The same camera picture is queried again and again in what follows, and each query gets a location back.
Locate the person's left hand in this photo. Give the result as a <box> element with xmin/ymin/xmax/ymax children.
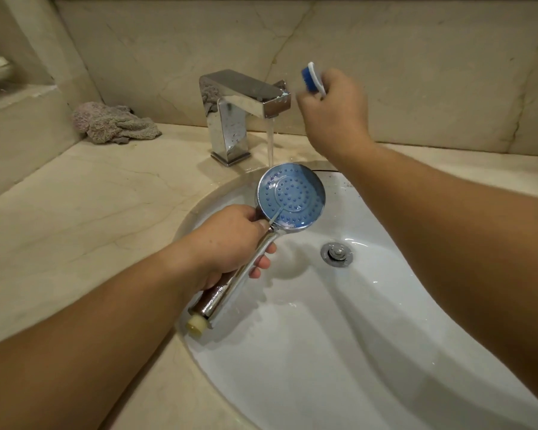
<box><xmin>182</xmin><ymin>204</ymin><xmax>278</xmax><ymax>292</ymax></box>

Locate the person's right hand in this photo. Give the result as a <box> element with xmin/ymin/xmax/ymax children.
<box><xmin>296</xmin><ymin>68</ymin><xmax>377</xmax><ymax>162</ymax></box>

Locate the chrome handheld shower head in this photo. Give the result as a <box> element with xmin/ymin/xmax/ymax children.
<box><xmin>187</xmin><ymin>164</ymin><xmax>327</xmax><ymax>338</ymax></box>

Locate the blue and white brush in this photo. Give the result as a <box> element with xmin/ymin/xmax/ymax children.
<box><xmin>301</xmin><ymin>62</ymin><xmax>327</xmax><ymax>99</ymax></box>

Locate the person's right forearm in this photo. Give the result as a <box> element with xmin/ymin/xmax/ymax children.
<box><xmin>326</xmin><ymin>143</ymin><xmax>538</xmax><ymax>401</ymax></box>

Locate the person's left forearm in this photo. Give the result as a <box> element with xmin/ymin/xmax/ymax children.
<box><xmin>0</xmin><ymin>241</ymin><xmax>211</xmax><ymax>430</ymax></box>

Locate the chrome sink drain stopper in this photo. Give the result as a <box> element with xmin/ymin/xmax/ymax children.
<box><xmin>320</xmin><ymin>241</ymin><xmax>354</xmax><ymax>266</ymax></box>

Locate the chrome square faucet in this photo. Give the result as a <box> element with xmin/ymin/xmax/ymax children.
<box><xmin>199</xmin><ymin>70</ymin><xmax>291</xmax><ymax>168</ymax></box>

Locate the white ceramic sink basin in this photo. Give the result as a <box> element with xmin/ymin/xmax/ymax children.
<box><xmin>174</xmin><ymin>161</ymin><xmax>538</xmax><ymax>430</ymax></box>

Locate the grey crumpled cloth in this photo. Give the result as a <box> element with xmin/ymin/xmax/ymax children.
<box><xmin>73</xmin><ymin>102</ymin><xmax>162</xmax><ymax>146</ymax></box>

